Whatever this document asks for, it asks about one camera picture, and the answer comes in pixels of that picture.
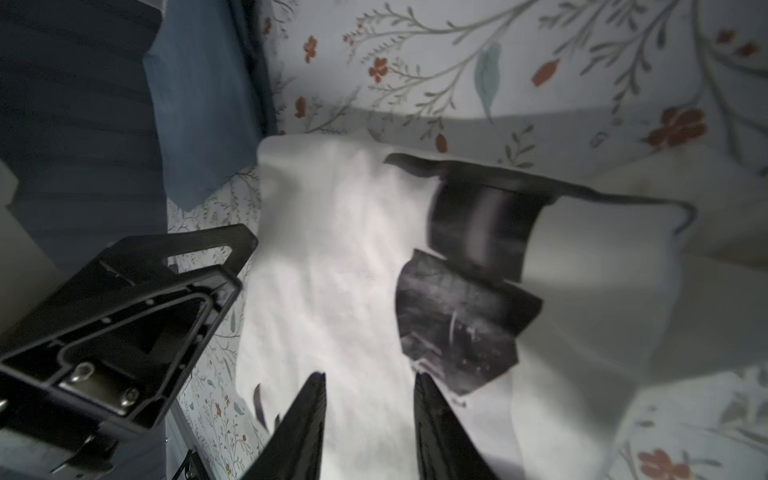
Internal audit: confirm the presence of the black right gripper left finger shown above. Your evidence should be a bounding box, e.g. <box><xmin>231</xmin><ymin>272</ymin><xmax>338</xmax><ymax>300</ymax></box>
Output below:
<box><xmin>242</xmin><ymin>372</ymin><xmax>327</xmax><ymax>480</ymax></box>

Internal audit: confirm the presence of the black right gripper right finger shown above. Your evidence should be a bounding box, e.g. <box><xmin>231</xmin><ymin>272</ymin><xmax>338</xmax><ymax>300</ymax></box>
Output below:
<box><xmin>414</xmin><ymin>373</ymin><xmax>498</xmax><ymax>480</ymax></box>

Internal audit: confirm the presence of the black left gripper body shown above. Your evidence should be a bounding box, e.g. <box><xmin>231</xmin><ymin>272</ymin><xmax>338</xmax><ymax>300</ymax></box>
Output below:
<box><xmin>1</xmin><ymin>335</ymin><xmax>162</xmax><ymax>479</ymax></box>

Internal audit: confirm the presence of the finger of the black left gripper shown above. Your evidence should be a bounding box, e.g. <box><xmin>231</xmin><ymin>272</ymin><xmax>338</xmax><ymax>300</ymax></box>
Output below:
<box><xmin>5</xmin><ymin>224</ymin><xmax>258</xmax><ymax>419</ymax></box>

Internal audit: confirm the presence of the white t-shirt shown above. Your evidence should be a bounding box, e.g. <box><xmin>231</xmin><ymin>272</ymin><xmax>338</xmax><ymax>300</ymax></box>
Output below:
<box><xmin>236</xmin><ymin>134</ymin><xmax>767</xmax><ymax>479</ymax></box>

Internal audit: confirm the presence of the folded grey-blue t-shirt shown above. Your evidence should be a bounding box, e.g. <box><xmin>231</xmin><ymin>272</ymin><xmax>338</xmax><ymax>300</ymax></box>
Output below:
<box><xmin>143</xmin><ymin>1</ymin><xmax>266</xmax><ymax>211</ymax></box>

